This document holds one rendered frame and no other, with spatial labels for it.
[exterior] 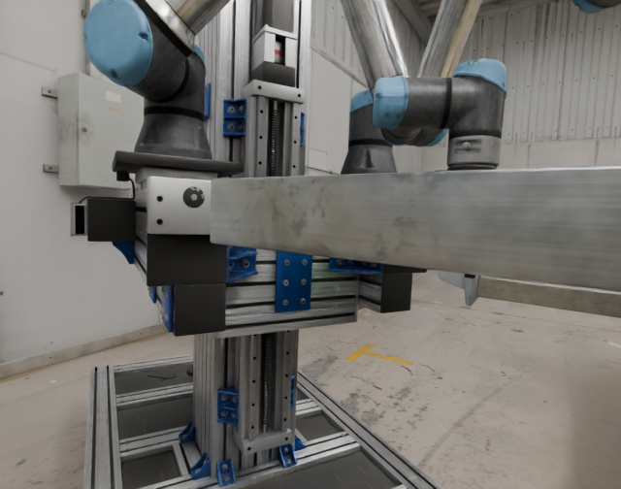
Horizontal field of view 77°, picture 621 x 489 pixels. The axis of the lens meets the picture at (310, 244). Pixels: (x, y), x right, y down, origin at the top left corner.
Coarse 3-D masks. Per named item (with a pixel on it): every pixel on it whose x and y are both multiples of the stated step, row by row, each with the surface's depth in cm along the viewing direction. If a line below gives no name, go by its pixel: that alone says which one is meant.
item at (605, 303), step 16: (480, 288) 58; (496, 288) 57; (512, 288) 56; (528, 288) 54; (544, 288) 53; (560, 288) 52; (576, 288) 52; (528, 304) 55; (544, 304) 53; (560, 304) 52; (576, 304) 51; (592, 304) 50; (608, 304) 49
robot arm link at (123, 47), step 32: (128, 0) 57; (160, 0) 59; (192, 0) 60; (224, 0) 62; (96, 32) 59; (128, 32) 58; (160, 32) 59; (192, 32) 63; (96, 64) 60; (128, 64) 59; (160, 64) 62; (160, 96) 70
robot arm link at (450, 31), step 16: (448, 0) 87; (464, 0) 85; (480, 0) 86; (448, 16) 88; (464, 16) 87; (432, 32) 93; (448, 32) 89; (464, 32) 89; (432, 48) 93; (448, 48) 91; (432, 64) 94; (448, 64) 93; (416, 144) 105; (432, 144) 106
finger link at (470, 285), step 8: (440, 272) 61; (448, 272) 60; (448, 280) 61; (456, 280) 60; (464, 280) 58; (472, 280) 58; (464, 288) 59; (472, 288) 58; (472, 296) 59; (472, 304) 60
